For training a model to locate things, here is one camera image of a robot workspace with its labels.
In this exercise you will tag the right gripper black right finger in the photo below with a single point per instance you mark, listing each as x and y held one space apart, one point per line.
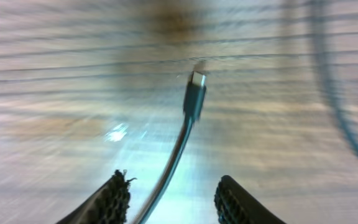
235 205

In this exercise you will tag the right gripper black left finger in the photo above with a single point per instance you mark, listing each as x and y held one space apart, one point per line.
108 205

